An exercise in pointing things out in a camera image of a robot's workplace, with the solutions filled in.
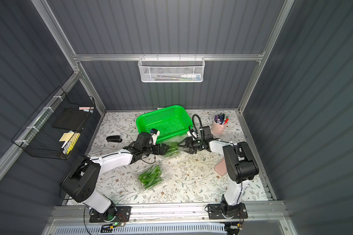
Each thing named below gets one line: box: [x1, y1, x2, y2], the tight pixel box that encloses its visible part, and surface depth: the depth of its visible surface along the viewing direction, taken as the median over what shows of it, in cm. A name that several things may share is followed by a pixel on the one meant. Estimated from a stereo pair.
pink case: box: [214, 157, 227, 176], surface depth 89 cm
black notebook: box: [51, 107, 90, 131], surface depth 78 cm
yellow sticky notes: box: [58, 132, 75, 142], surface depth 74 cm
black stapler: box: [105, 135, 123, 143], surface depth 104 cm
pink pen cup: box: [212, 112, 229, 135], surface depth 100 cm
